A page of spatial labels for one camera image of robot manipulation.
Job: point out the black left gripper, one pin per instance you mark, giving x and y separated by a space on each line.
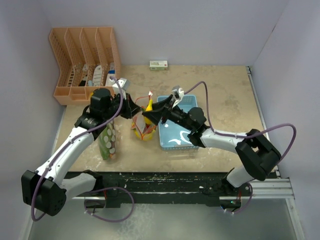
130 108

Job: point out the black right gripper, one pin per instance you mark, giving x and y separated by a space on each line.
159 110

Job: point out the yellow banana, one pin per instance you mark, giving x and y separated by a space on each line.
148 108
144 136

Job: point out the clear bag with orange zipper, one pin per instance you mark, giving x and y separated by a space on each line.
138 122

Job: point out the clear polka dot zip bag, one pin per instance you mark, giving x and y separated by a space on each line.
111 126

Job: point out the green leafy vegetable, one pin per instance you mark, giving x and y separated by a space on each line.
103 139

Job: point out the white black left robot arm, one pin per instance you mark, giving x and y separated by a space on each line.
46 188

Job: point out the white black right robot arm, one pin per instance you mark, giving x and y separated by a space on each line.
256 153

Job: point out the light blue plastic basket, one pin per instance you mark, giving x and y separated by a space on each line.
171 135

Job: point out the white blue box in organizer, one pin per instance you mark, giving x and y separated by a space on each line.
110 75

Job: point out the green and white small box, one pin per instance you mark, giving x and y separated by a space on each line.
158 65

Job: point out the white bottle in organizer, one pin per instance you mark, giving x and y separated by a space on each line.
97 75

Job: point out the peach plastic file organizer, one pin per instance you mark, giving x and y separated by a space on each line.
78 50

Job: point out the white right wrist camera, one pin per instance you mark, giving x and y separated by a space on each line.
177 95

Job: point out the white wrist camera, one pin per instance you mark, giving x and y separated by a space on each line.
119 85
177 95

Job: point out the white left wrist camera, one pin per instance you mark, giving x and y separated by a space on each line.
119 85

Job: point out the black aluminium base frame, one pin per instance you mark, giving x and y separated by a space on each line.
176 206

